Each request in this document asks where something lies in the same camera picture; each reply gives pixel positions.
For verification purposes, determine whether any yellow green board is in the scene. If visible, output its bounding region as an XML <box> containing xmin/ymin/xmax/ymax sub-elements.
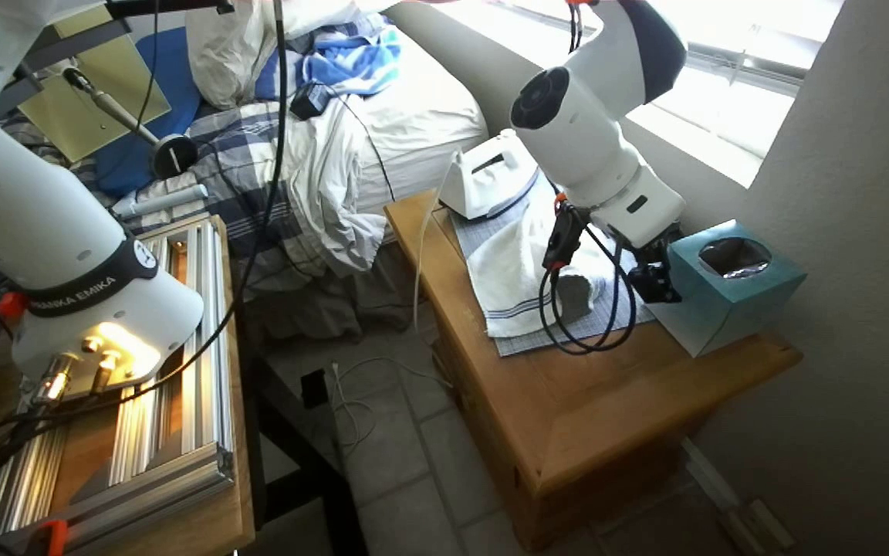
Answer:
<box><xmin>16</xmin><ymin>6</ymin><xmax>175</xmax><ymax>167</ymax></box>

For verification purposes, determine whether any white crumpled cloth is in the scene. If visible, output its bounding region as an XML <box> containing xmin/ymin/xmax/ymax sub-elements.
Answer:
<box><xmin>447</xmin><ymin>191</ymin><xmax>665</xmax><ymax>363</ymax></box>

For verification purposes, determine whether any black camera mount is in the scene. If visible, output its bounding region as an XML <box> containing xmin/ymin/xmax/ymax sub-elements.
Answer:
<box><xmin>102</xmin><ymin>0</ymin><xmax>237</xmax><ymax>19</ymax></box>

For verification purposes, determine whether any white clothes iron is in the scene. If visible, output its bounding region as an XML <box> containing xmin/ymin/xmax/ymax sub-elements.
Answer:
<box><xmin>435</xmin><ymin>128</ymin><xmax>543</xmax><ymax>227</ymax></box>

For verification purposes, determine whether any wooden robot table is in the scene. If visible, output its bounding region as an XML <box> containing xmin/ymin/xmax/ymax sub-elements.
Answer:
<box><xmin>0</xmin><ymin>214</ymin><xmax>259</xmax><ymax>556</ymax></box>

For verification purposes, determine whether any blue striped cloth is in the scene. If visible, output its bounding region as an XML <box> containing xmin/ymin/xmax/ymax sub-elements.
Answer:
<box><xmin>275</xmin><ymin>11</ymin><xmax>406</xmax><ymax>119</ymax></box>

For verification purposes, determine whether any white iron power cord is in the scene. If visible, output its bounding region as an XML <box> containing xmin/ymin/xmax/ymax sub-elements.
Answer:
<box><xmin>405</xmin><ymin>199</ymin><xmax>450</xmax><ymax>324</ymax></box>

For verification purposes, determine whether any blue plaid blanket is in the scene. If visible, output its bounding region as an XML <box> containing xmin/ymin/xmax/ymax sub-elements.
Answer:
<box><xmin>108</xmin><ymin>98</ymin><xmax>336</xmax><ymax>297</ymax></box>

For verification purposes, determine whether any black tripod leg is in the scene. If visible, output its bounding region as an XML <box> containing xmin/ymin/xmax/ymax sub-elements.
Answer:
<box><xmin>59</xmin><ymin>64</ymin><xmax>199</xmax><ymax>184</ymax></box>

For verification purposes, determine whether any teal tissue box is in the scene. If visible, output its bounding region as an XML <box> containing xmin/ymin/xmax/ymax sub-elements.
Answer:
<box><xmin>657</xmin><ymin>217</ymin><xmax>809</xmax><ymax>363</ymax></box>

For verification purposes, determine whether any white bed duvet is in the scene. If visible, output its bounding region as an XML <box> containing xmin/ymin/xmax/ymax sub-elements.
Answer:
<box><xmin>275</xmin><ymin>27</ymin><xmax>490</xmax><ymax>277</ymax></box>

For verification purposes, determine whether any aluminium profile frame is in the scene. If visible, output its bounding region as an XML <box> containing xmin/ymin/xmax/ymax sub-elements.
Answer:
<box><xmin>0</xmin><ymin>214</ymin><xmax>237</xmax><ymax>549</ymax></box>

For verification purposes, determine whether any wooden nightstand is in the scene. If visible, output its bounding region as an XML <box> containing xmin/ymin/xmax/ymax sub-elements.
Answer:
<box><xmin>381</xmin><ymin>190</ymin><xmax>805</xmax><ymax>556</ymax></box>

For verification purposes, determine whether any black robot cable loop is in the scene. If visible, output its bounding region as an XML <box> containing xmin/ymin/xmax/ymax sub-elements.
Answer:
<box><xmin>537</xmin><ymin>210</ymin><xmax>642</xmax><ymax>358</ymax></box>

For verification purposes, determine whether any long black hanging cable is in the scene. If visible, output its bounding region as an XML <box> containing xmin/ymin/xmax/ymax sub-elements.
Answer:
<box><xmin>0</xmin><ymin>0</ymin><xmax>297</xmax><ymax>468</ymax></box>

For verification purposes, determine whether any white towel with blue stripes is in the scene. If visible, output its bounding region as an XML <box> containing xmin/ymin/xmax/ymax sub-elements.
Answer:
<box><xmin>458</xmin><ymin>184</ymin><xmax>623</xmax><ymax>343</ymax></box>

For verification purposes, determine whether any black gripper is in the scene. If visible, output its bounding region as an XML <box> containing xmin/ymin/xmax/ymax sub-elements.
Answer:
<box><xmin>626</xmin><ymin>242</ymin><xmax>689</xmax><ymax>309</ymax></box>

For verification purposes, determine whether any blue pillow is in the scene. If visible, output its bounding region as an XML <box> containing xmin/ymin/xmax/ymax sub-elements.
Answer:
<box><xmin>90</xmin><ymin>22</ymin><xmax>206</xmax><ymax>202</ymax></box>

